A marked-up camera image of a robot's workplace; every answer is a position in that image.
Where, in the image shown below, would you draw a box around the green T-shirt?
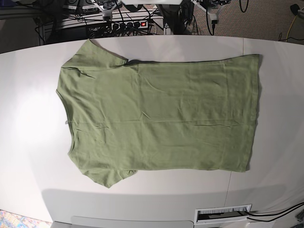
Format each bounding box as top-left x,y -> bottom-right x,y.
57,40 -> 260,188

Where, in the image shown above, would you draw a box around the white power strip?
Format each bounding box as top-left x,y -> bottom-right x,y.
111,21 -> 149,30

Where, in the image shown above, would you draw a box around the black monitor stand post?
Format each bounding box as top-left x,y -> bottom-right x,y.
156,0 -> 193,35

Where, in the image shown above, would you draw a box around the table cable grommet box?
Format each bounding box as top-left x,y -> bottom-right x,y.
194,204 -> 252,225

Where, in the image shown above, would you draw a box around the black cables at grommet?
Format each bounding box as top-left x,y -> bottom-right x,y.
246,202 -> 304,223

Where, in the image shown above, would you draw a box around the yellow cable on floor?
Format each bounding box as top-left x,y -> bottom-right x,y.
285,9 -> 304,43

